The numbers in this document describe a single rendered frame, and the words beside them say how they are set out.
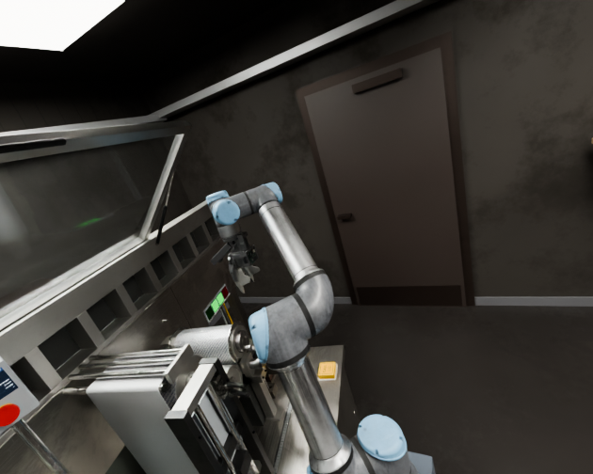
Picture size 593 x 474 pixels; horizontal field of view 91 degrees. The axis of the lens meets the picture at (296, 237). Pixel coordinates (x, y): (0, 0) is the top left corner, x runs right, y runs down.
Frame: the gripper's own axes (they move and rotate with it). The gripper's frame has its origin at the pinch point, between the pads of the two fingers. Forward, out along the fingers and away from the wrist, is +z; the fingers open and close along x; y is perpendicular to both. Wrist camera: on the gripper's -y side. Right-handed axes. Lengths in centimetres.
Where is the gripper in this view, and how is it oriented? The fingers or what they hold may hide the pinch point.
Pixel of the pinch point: (246, 285)
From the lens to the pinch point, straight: 111.0
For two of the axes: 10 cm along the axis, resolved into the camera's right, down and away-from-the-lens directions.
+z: 2.9, 9.2, 2.8
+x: 2.9, -3.6, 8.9
